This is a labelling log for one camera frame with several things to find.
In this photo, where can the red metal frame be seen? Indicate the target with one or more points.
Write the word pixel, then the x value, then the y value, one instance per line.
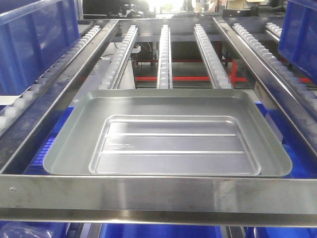
pixel 186 70

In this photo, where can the blue bin below rack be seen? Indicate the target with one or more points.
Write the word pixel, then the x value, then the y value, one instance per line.
pixel 76 230

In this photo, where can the blue plastic bin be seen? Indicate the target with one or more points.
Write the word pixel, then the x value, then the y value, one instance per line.
pixel 34 34
pixel 298 41

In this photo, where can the centre-left roller track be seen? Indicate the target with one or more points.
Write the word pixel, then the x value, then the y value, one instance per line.
pixel 113 76

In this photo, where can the steel front rack bar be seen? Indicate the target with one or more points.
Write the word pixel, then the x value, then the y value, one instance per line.
pixel 255 202

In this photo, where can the blue plastic bin right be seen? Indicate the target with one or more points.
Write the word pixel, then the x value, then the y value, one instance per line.
pixel 298 41

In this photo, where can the silver metal tray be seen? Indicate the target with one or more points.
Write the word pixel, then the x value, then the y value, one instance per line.
pixel 167 132

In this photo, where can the far left roller track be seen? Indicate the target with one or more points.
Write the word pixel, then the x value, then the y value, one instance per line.
pixel 11 112

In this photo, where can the centre roller track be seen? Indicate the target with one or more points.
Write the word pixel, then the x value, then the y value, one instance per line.
pixel 164 76

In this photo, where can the left steel side rail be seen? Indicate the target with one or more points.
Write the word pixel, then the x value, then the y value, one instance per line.
pixel 24 137

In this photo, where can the right steel side rail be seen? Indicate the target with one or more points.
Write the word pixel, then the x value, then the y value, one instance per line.
pixel 295 121

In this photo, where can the blue plastic bin left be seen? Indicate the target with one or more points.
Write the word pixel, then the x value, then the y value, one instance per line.
pixel 34 34

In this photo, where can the steel side rail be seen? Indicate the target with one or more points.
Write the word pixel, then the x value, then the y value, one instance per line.
pixel 295 121
pixel 24 137

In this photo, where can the centre-right roller track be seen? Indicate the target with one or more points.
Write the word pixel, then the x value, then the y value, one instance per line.
pixel 218 77

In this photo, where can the right roller track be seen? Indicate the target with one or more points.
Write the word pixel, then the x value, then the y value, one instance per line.
pixel 308 96

